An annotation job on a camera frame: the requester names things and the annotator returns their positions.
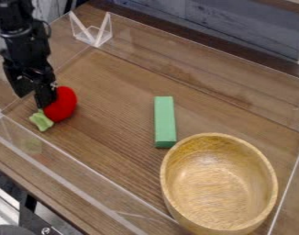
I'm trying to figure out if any wooden bowl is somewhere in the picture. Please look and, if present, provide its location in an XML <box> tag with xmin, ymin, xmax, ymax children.
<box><xmin>160</xmin><ymin>133</ymin><xmax>278</xmax><ymax>235</ymax></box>

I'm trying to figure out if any green rectangular block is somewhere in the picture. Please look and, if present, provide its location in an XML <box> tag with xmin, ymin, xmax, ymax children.
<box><xmin>155</xmin><ymin>96</ymin><xmax>176</xmax><ymax>148</ymax></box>

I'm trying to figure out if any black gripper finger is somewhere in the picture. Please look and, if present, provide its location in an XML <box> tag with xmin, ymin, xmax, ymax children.
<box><xmin>11</xmin><ymin>77</ymin><xmax>33</xmax><ymax>98</ymax></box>
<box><xmin>35</xmin><ymin>81</ymin><xmax>57</xmax><ymax>108</ymax></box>

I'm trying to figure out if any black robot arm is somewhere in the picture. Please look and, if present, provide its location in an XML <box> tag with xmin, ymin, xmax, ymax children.
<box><xmin>0</xmin><ymin>0</ymin><xmax>57</xmax><ymax>109</ymax></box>

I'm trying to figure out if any black table frame bracket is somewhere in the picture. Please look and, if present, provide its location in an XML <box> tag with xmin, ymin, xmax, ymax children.
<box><xmin>19</xmin><ymin>194</ymin><xmax>63</xmax><ymax>235</ymax></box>

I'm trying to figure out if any red plush strawberry toy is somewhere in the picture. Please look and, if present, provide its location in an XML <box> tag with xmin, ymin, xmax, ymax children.
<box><xmin>29</xmin><ymin>86</ymin><xmax>77</xmax><ymax>132</ymax></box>

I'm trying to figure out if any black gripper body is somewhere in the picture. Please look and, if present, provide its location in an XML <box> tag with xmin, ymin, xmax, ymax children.
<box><xmin>0</xmin><ymin>19</ymin><xmax>55</xmax><ymax>87</ymax></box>

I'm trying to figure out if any clear acrylic enclosure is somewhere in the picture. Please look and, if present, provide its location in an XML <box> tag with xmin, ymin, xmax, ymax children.
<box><xmin>0</xmin><ymin>6</ymin><xmax>299</xmax><ymax>235</ymax></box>

